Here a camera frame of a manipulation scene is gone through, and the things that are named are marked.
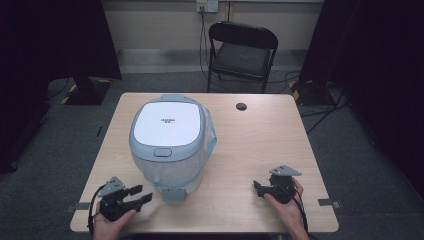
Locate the person's right hand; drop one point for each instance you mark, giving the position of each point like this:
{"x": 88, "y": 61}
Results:
{"x": 291, "y": 215}

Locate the black stand base striped tape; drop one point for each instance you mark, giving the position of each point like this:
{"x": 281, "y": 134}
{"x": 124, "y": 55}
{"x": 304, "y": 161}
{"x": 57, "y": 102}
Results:
{"x": 310, "y": 95}
{"x": 88, "y": 93}

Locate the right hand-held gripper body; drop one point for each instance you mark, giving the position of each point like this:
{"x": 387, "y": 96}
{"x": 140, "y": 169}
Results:
{"x": 283, "y": 188}

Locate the white wall outlet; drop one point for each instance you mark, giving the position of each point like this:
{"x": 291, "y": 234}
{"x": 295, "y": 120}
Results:
{"x": 207, "y": 5}

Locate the black curtain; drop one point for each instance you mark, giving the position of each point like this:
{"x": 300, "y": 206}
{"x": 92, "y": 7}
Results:
{"x": 50, "y": 43}
{"x": 373, "y": 60}

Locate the dark round table grommet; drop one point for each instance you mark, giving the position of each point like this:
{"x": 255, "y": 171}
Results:
{"x": 241, "y": 106}

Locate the grey tape strip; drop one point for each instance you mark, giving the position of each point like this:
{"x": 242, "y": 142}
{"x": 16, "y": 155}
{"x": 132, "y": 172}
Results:
{"x": 328, "y": 202}
{"x": 80, "y": 206}

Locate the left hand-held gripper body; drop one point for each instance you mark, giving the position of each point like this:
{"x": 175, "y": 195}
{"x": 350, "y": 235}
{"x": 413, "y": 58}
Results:
{"x": 115, "y": 205}

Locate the person's left hand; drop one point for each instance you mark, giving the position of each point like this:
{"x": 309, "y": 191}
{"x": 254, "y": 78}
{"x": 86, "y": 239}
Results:
{"x": 108, "y": 227}

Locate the small black floor strip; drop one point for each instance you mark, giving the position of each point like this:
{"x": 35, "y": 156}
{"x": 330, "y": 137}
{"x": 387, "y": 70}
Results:
{"x": 99, "y": 131}

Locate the white trash bin grey-blue lid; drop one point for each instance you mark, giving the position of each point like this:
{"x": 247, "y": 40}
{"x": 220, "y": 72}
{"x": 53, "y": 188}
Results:
{"x": 166, "y": 125}

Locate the black folding chair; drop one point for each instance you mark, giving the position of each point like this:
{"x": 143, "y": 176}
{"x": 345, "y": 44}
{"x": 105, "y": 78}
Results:
{"x": 241, "y": 58}

